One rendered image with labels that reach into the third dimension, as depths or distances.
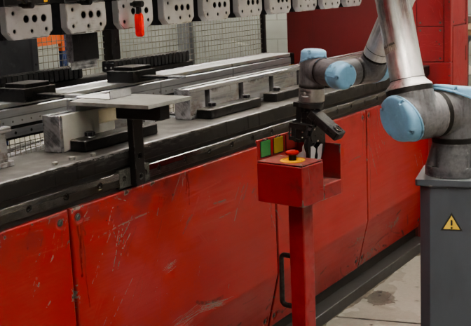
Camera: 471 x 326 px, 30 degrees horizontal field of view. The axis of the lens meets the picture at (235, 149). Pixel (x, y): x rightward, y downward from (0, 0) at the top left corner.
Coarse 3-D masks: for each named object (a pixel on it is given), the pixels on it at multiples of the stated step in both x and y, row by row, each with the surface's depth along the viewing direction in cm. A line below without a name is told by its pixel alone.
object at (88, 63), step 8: (96, 32) 235; (72, 40) 227; (80, 40) 230; (88, 40) 233; (96, 40) 235; (72, 48) 228; (80, 48) 230; (88, 48) 233; (96, 48) 235; (72, 56) 228; (80, 56) 230; (88, 56) 233; (96, 56) 236; (72, 64) 229; (80, 64) 232; (88, 64) 235; (96, 64) 237
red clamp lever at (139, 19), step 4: (132, 4) 239; (136, 4) 239; (140, 4) 238; (136, 8) 239; (140, 8) 239; (136, 12) 240; (140, 12) 240; (136, 16) 239; (140, 16) 239; (136, 20) 240; (140, 20) 239; (136, 24) 240; (140, 24) 239; (136, 28) 240; (140, 28) 240; (136, 32) 240; (140, 32) 240
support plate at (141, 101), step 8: (128, 96) 232; (136, 96) 231; (144, 96) 231; (152, 96) 230; (160, 96) 229; (168, 96) 228; (176, 96) 228; (184, 96) 227; (72, 104) 226; (80, 104) 224; (88, 104) 223; (96, 104) 221; (104, 104) 220; (112, 104) 218; (120, 104) 217; (128, 104) 216; (136, 104) 214; (144, 104) 214; (152, 104) 214; (160, 104) 216; (168, 104) 219
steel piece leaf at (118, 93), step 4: (124, 88) 231; (128, 88) 233; (112, 92) 227; (116, 92) 229; (120, 92) 230; (124, 92) 231; (128, 92) 233; (88, 96) 234; (92, 96) 234; (96, 96) 234; (100, 96) 233; (104, 96) 233; (108, 96) 232; (112, 96) 228; (116, 96) 229; (120, 96) 230; (124, 96) 232
